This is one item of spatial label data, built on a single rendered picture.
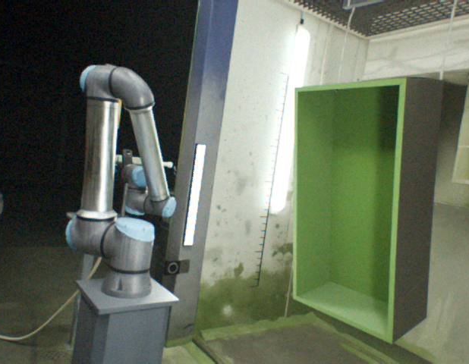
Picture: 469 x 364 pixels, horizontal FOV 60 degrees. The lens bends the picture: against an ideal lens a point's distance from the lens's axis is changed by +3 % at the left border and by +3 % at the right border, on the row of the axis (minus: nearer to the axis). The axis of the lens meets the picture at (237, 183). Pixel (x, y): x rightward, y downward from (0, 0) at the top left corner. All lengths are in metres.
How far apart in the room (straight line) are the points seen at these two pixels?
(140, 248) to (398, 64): 2.40
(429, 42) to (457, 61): 0.26
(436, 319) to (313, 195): 1.18
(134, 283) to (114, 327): 0.16
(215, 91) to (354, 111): 0.84
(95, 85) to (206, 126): 1.01
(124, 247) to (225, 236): 1.19
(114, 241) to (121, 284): 0.16
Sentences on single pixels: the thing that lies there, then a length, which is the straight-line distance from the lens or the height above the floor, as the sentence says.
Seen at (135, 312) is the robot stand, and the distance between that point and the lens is 1.58.
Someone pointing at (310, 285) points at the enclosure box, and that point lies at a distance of 2.54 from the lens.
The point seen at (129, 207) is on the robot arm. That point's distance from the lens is 1.88.
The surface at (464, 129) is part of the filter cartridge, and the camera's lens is 3.03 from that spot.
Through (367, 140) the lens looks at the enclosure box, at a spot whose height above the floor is 1.41.
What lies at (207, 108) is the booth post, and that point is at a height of 1.49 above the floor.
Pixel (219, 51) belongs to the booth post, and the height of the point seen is 1.84.
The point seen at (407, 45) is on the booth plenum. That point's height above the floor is 2.19.
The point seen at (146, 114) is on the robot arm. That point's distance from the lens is 1.58.
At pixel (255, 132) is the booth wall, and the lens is 2.69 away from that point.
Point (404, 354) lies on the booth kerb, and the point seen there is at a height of 0.13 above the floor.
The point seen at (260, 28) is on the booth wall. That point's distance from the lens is 2.77.
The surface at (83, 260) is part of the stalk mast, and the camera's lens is 2.52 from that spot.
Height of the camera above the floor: 1.20
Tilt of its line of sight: 3 degrees down
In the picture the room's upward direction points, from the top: 8 degrees clockwise
